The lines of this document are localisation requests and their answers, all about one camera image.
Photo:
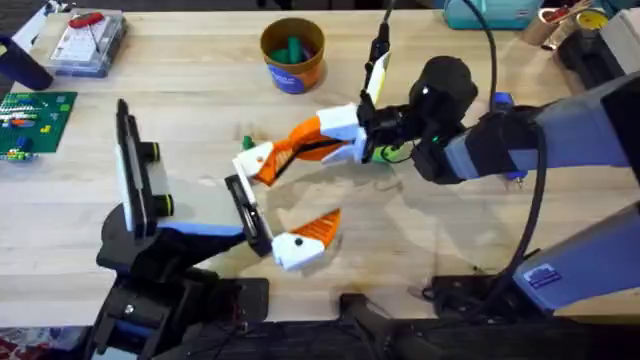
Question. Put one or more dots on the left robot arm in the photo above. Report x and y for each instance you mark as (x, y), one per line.
(150, 305)

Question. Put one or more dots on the right wrist upright plate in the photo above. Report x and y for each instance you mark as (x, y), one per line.
(378, 80)

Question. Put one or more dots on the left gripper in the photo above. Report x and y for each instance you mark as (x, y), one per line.
(200, 200)

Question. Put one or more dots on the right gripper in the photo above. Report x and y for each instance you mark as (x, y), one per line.
(440, 95)

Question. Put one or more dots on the small green vegetable toy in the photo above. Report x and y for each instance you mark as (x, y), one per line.
(248, 143)

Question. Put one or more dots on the white box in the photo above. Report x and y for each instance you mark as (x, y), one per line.
(622, 37)

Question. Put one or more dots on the green disc with holes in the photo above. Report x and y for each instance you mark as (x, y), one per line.
(385, 154)

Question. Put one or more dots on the orange tub with toys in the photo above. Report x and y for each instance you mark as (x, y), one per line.
(292, 55)

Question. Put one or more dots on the black box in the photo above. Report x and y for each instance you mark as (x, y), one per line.
(585, 57)

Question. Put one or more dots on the left wrist upright plate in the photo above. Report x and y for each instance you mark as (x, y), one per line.
(131, 170)

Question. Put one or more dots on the teal box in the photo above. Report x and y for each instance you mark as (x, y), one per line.
(492, 12)

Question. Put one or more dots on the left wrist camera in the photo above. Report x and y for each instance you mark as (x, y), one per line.
(157, 200)

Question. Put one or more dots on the wrist upright plate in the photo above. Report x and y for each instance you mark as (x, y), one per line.
(131, 170)
(378, 80)

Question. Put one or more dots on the black rail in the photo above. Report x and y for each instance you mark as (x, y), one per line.
(350, 340)

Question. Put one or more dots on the green board with blocks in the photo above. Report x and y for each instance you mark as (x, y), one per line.
(32, 122)

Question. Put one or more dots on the clear box with red tool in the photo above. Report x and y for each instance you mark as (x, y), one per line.
(87, 45)

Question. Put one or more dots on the dark blue cylinder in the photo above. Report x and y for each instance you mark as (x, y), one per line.
(22, 65)

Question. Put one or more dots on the orange ribbed wedge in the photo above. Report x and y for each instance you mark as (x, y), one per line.
(272, 165)

